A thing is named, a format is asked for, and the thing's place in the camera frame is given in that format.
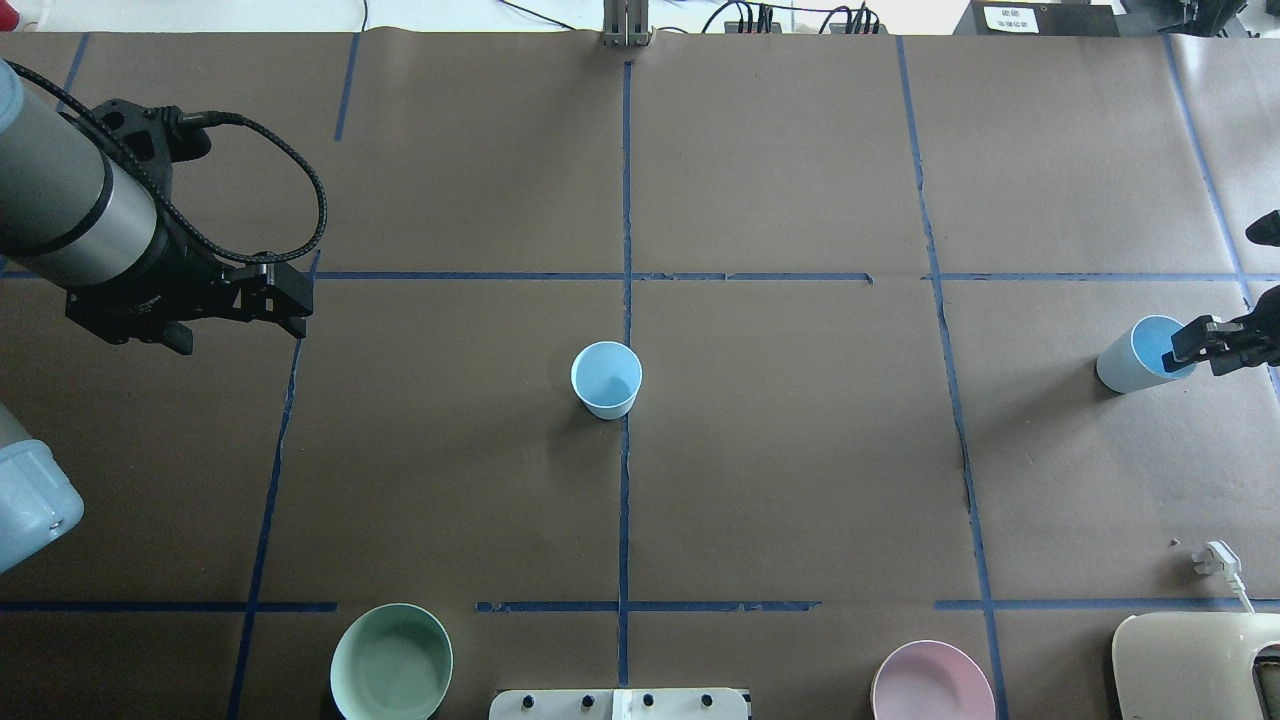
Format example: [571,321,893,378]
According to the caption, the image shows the pink bowl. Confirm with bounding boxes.
[869,641,998,719]

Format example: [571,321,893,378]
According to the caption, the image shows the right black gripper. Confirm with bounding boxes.
[1161,286,1279,375]

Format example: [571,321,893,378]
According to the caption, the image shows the aluminium frame post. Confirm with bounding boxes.
[602,0,653,47]

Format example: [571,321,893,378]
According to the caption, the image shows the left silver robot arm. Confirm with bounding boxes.
[1,61,328,356]

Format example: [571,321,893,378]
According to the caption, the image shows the light blue cup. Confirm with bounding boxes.
[1094,315,1196,395]
[570,341,644,421]

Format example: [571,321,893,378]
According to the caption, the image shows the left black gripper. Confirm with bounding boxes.
[65,240,314,356]

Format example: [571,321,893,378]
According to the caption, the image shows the white toaster power cord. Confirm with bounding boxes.
[1190,541,1257,612]

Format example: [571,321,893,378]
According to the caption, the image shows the black box with label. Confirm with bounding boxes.
[952,1,1120,37]

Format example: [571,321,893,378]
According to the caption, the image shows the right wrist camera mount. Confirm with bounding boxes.
[1245,209,1280,247]

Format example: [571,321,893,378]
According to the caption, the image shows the green bowl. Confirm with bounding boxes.
[329,603,454,719]

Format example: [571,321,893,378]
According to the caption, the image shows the white pedestal column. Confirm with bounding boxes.
[488,687,753,719]

